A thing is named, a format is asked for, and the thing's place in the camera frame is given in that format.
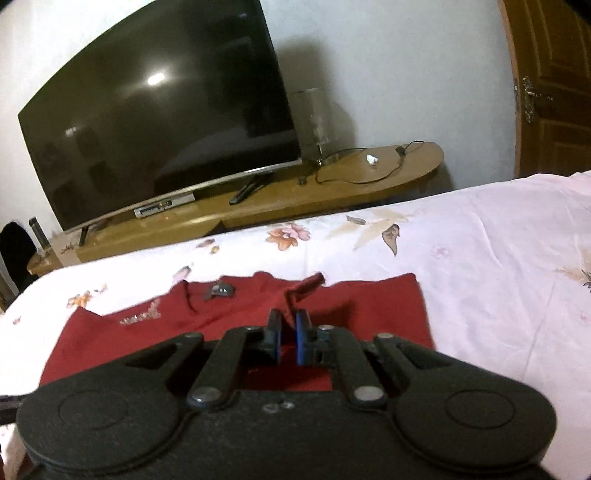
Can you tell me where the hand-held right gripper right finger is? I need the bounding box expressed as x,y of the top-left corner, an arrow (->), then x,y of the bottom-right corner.
295,308 -> 455,411

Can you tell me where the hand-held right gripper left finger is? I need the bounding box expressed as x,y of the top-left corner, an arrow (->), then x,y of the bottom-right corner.
122,308 -> 283,411

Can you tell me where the brass door handle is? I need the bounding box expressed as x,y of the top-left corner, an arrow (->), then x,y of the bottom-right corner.
521,76 -> 555,123

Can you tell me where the black chair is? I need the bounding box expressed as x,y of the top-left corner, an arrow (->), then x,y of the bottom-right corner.
0,220 -> 40,294

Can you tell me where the wooden television console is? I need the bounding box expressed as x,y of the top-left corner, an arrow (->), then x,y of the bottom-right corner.
27,141 -> 445,278

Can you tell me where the dark upright device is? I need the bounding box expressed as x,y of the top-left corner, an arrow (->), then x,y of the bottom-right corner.
28,216 -> 45,253

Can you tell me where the black cable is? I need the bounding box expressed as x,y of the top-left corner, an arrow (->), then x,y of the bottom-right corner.
298,140 -> 424,186

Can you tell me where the floral white bed sheet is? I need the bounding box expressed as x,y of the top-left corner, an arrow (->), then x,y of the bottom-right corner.
0,171 -> 591,480

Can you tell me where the clear glass table lamp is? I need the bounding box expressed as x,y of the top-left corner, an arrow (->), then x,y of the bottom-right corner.
288,87 -> 343,168

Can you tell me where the red shirt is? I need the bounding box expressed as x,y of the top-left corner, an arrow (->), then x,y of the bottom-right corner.
39,271 -> 435,394

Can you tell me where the silver set-top box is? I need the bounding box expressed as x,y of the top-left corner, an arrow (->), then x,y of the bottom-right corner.
134,192 -> 196,219

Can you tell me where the brown wooden door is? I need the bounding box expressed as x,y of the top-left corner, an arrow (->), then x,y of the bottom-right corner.
498,0 -> 591,180

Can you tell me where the black curved television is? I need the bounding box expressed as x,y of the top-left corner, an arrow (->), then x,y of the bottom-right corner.
17,0 -> 304,246

